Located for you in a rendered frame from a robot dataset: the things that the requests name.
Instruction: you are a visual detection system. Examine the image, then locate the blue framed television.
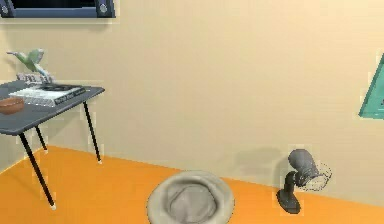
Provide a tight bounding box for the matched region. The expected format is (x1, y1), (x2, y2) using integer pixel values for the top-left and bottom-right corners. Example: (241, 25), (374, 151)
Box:
(0, 0), (117, 19)

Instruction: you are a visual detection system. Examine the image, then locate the brown bowl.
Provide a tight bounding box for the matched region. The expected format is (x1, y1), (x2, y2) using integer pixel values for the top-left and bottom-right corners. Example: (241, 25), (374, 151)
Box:
(0, 96), (26, 116)

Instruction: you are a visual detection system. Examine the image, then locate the green bird statue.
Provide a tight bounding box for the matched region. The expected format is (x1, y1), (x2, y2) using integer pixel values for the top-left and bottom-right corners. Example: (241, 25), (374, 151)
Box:
(6, 48), (56, 85)

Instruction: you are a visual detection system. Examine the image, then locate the dark grey table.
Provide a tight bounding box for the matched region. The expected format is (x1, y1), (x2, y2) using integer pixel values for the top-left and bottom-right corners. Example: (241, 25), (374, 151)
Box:
(0, 79), (106, 211)

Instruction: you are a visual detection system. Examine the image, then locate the grey floor fan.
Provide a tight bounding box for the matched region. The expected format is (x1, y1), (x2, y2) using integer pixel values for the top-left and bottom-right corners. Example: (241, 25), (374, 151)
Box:
(276, 148), (333, 215)

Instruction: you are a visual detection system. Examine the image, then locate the teal framed picture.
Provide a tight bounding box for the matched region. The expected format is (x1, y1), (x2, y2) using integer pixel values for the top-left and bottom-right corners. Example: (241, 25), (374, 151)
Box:
(358, 53), (384, 120)

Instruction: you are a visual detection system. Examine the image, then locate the white and black book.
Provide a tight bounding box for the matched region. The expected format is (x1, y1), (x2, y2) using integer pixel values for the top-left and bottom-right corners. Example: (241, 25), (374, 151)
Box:
(8, 84), (87, 108)

